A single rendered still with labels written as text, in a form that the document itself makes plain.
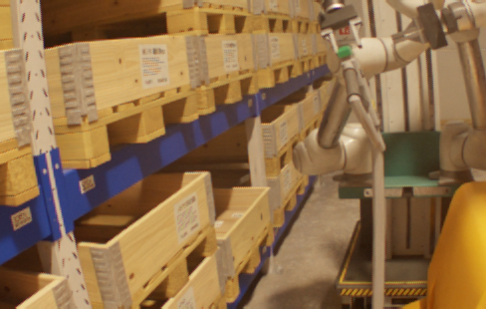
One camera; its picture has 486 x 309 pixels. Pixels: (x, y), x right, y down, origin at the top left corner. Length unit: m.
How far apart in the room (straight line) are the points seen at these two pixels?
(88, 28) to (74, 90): 1.07
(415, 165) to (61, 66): 1.69
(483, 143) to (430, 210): 0.59
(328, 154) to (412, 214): 0.68
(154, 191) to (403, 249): 1.31
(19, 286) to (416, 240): 1.96
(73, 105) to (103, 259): 0.44
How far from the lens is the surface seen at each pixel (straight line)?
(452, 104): 7.08
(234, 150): 3.21
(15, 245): 1.21
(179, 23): 2.14
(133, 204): 2.26
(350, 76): 1.33
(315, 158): 2.13
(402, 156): 2.40
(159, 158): 1.83
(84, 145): 1.35
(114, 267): 1.43
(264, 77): 3.09
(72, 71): 1.34
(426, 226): 2.55
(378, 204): 1.50
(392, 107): 2.44
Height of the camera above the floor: 1.45
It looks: 12 degrees down
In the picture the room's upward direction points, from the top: 6 degrees counter-clockwise
